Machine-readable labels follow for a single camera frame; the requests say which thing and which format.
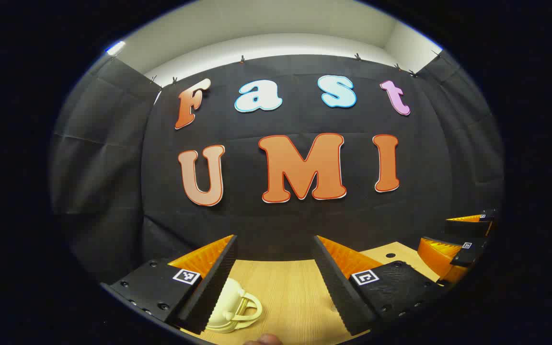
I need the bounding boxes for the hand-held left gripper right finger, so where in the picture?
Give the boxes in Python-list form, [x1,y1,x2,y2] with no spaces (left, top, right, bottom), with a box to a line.
[313,235,449,336]

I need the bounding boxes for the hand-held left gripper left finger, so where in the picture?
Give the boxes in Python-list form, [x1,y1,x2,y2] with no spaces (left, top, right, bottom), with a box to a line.
[108,234,239,335]

